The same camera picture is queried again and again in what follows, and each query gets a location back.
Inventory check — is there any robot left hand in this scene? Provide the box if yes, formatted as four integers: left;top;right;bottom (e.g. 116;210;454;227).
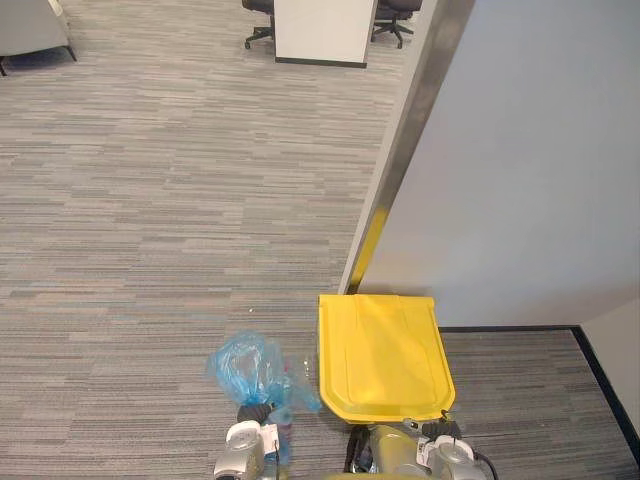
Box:
236;402;275;427

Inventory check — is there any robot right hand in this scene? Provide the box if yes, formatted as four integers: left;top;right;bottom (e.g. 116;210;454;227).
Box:
402;410;462;441

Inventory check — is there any blue plastic rubbish bag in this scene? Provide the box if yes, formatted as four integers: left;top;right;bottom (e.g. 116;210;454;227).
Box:
206;329;324;469

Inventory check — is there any yellow trash can lid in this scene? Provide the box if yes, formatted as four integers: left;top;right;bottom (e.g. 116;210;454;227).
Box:
317;293;457;424

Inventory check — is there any black baseboard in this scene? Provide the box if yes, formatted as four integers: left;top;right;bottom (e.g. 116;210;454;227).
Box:
439;324;640;466

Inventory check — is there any white desk panel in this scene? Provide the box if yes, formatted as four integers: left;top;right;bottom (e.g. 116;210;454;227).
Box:
273;0;378;69

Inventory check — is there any black office chair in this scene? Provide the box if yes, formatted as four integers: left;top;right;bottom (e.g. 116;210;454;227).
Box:
370;0;424;50
241;0;277;51

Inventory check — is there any grey sofa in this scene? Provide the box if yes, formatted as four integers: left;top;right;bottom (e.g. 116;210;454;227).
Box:
0;0;79;78

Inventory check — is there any metal wall corner trim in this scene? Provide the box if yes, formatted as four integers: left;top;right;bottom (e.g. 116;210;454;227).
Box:
338;0;477;296

